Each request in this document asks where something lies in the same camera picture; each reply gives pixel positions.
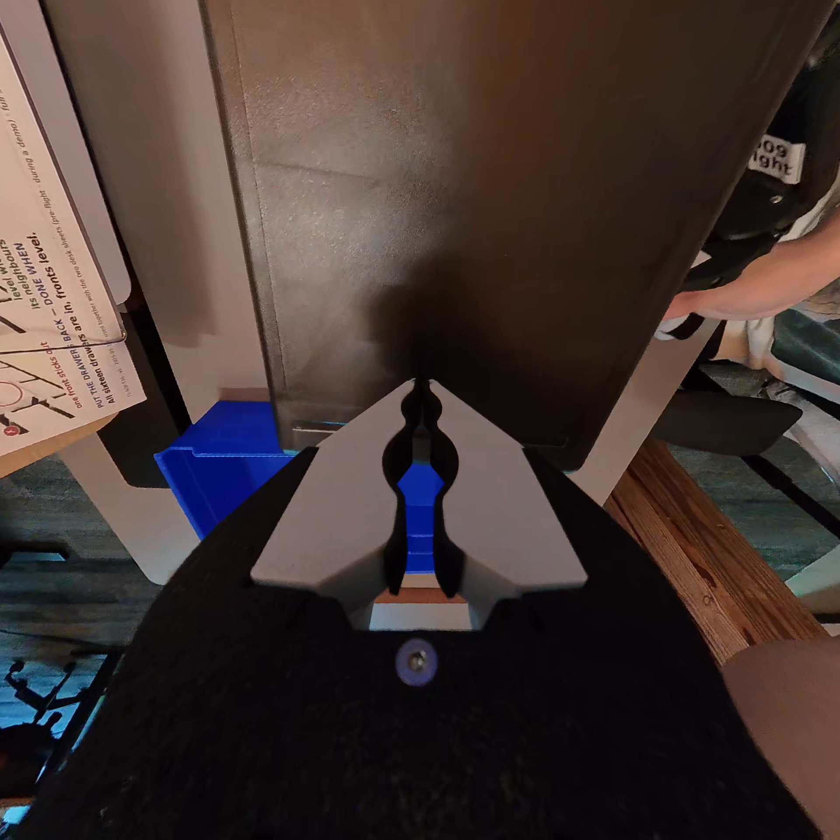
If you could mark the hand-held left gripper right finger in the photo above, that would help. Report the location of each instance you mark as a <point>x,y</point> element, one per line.
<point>505,518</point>

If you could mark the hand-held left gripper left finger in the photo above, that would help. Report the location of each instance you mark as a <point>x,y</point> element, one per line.
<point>328,518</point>

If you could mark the black drawer cabinet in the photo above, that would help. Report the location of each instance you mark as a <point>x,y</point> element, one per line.
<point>459,164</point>

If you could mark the person's left forearm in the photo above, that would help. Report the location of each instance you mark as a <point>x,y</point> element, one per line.
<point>794,735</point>

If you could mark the person's right forearm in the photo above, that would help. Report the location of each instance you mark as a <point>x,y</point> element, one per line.
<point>794,289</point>

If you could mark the person's right hand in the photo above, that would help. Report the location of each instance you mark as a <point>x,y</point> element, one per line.
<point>702,305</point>

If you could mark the blue plastic bin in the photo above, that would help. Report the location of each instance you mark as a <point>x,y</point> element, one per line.
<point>223,459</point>

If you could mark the wooden beam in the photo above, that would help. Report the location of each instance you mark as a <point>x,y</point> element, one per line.
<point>709,558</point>

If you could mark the black wheeled chair base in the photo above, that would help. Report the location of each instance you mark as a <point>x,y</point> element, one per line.
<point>39,735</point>

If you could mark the printed instruction sheet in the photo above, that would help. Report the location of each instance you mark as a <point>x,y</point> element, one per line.
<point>46,275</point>

